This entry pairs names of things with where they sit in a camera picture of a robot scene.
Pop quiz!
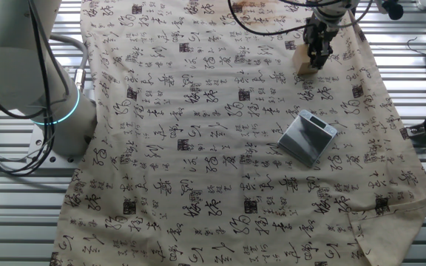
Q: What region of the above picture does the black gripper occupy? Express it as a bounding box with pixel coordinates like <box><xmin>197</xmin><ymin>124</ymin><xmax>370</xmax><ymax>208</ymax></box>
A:
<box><xmin>302</xmin><ymin>16</ymin><xmax>342</xmax><ymax>71</ymax></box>

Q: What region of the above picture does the light wooden block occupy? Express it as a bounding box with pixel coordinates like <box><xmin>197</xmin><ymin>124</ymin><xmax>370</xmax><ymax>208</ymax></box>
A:
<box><xmin>292</xmin><ymin>44</ymin><xmax>320</xmax><ymax>76</ymax></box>

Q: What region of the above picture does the silver digital scale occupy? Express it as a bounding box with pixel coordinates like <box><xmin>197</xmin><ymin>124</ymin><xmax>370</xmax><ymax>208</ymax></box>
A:
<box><xmin>277</xmin><ymin>109</ymin><xmax>339</xmax><ymax>168</ymax></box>

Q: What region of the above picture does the beige calligraphy print cloth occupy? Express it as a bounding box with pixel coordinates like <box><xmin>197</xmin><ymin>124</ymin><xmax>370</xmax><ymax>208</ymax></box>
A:
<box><xmin>49</xmin><ymin>0</ymin><xmax>426</xmax><ymax>266</ymax></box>

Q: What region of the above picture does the thin grey cable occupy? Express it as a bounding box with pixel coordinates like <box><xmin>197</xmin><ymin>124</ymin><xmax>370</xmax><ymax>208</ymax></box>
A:
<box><xmin>340</xmin><ymin>0</ymin><xmax>375</xmax><ymax>29</ymax></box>

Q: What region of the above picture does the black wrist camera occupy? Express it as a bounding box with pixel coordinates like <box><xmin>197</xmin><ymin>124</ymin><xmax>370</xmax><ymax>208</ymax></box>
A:
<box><xmin>381</xmin><ymin>0</ymin><xmax>405</xmax><ymax>21</ymax></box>

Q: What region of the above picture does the thin black wire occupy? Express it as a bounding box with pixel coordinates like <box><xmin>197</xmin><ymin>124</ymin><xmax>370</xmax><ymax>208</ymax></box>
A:
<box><xmin>407</xmin><ymin>36</ymin><xmax>426</xmax><ymax>57</ymax></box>

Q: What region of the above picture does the thick grey base cable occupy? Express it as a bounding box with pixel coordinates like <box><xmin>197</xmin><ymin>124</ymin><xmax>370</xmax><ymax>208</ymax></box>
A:
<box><xmin>48</xmin><ymin>33</ymin><xmax>89</xmax><ymax>94</ymax></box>

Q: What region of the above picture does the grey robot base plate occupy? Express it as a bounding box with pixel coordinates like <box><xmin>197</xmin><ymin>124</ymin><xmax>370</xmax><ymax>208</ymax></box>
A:
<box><xmin>26</xmin><ymin>121</ymin><xmax>88</xmax><ymax>169</ymax></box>

